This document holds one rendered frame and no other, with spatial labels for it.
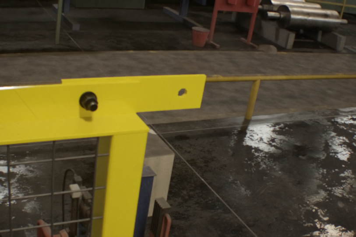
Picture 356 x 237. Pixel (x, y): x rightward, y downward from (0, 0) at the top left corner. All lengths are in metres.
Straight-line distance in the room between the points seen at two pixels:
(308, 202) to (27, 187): 2.31
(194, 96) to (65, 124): 0.20
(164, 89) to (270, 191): 3.46
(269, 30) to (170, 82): 8.71
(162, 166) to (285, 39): 6.87
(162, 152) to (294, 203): 1.94
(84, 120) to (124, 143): 0.06
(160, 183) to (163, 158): 0.15
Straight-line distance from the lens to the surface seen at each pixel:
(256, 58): 7.80
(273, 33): 9.22
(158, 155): 2.26
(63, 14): 8.41
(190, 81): 0.66
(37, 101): 0.58
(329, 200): 4.23
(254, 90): 5.20
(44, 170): 3.84
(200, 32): 7.67
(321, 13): 9.66
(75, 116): 0.60
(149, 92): 0.63
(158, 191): 2.39
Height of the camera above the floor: 2.07
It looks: 25 degrees down
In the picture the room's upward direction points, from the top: 10 degrees clockwise
